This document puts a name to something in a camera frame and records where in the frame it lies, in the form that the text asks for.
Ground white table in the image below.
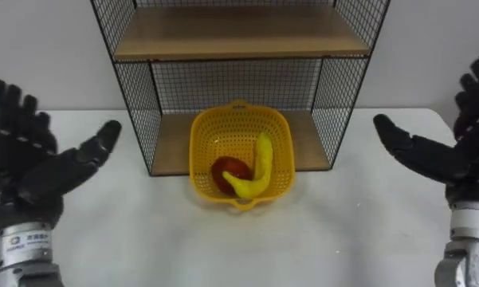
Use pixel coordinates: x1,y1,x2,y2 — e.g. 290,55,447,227
0,107,463,287

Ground black wire shelf wooden boards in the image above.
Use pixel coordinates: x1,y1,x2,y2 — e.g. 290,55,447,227
89,0,391,177

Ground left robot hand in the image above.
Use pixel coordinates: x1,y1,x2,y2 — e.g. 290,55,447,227
0,78,123,239

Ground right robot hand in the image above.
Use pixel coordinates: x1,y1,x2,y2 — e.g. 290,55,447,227
373,48,479,206

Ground red apple soft toy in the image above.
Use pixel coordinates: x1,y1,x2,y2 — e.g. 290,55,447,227
210,155,254,196

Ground yellow plastic basket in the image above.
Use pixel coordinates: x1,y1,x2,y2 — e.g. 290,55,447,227
188,100,296,211

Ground yellow banana soft toy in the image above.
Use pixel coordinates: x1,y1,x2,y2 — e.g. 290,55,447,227
222,132,275,199

